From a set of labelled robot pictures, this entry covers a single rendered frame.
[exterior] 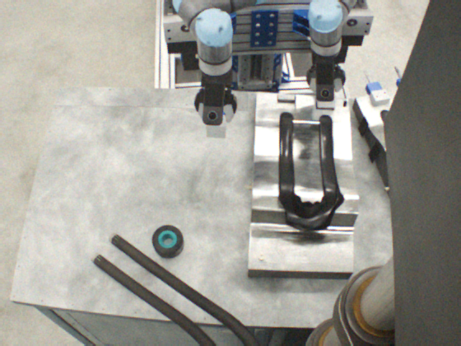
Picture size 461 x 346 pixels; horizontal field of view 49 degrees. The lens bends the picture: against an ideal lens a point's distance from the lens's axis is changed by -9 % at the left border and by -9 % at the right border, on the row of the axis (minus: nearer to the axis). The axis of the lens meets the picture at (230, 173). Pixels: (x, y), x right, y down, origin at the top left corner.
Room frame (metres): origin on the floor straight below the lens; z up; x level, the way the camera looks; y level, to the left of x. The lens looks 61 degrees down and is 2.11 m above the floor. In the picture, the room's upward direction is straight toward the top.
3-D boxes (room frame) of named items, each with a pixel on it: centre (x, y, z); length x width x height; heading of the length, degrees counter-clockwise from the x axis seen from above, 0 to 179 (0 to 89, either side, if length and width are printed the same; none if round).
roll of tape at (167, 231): (0.51, 0.16, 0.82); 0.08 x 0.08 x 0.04
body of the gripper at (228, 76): (0.81, 0.03, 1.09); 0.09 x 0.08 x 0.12; 177
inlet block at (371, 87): (0.97, -0.43, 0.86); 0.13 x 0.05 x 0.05; 14
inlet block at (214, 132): (0.83, 0.03, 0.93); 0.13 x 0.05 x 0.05; 177
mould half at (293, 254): (0.66, -0.19, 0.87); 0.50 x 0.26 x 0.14; 177
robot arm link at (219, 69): (0.80, 0.04, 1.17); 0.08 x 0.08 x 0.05
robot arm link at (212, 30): (0.81, 0.04, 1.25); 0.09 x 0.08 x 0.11; 28
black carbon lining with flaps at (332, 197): (0.68, -0.20, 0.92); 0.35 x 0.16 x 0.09; 177
